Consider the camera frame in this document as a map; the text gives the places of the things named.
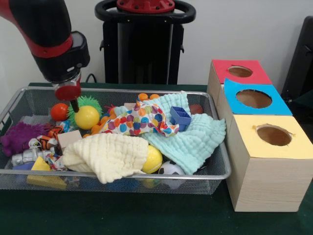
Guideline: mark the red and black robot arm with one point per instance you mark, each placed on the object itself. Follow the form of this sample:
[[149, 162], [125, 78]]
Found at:
[[44, 36]]

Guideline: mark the small black-white soccer ball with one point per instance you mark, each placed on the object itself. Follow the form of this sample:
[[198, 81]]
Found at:
[[171, 168]]

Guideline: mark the yellow tennis ball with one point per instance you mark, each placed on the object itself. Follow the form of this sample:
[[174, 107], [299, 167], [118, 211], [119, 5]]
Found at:
[[154, 160]]

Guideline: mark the red robot base flange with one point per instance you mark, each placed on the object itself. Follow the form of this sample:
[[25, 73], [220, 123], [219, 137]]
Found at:
[[146, 6]]

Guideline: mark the yellow wedge block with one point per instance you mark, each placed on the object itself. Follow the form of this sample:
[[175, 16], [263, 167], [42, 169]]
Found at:
[[39, 166]]

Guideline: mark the wooden box with three holes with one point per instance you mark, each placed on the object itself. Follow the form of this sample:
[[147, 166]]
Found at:
[[266, 186]]

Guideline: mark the black upright panel stand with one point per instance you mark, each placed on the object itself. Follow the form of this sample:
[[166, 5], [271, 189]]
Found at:
[[300, 61]]

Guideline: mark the purple knobbly rubber toy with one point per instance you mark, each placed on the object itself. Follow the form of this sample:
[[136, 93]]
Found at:
[[22, 133]]

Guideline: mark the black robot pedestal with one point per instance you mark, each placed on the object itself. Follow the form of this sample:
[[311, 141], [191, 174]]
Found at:
[[144, 49]]

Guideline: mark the dark green table cloth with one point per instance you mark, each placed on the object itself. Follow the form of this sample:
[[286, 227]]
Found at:
[[122, 215], [304, 107]]

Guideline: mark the mint green waffle cloth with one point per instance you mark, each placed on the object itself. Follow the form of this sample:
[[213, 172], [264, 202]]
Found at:
[[190, 144]]

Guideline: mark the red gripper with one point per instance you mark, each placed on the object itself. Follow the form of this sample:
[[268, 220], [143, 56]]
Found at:
[[67, 91]]

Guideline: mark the cream waffle cloth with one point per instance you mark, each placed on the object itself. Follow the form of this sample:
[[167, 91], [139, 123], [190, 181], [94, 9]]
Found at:
[[110, 154]]

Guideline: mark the green spiky rubber ball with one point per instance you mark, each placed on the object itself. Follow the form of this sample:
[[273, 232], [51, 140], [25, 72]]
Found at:
[[90, 101]]

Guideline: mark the small blue-white plastic packet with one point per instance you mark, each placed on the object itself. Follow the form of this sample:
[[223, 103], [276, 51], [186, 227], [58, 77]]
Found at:
[[65, 124]]

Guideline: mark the colourful polka dot cloth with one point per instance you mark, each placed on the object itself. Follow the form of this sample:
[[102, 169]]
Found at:
[[137, 120]]

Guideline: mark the blue plastic building block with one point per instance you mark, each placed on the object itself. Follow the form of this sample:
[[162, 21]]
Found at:
[[182, 118]]

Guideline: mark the plain yellow ball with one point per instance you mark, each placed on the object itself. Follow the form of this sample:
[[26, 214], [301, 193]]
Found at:
[[86, 117]]

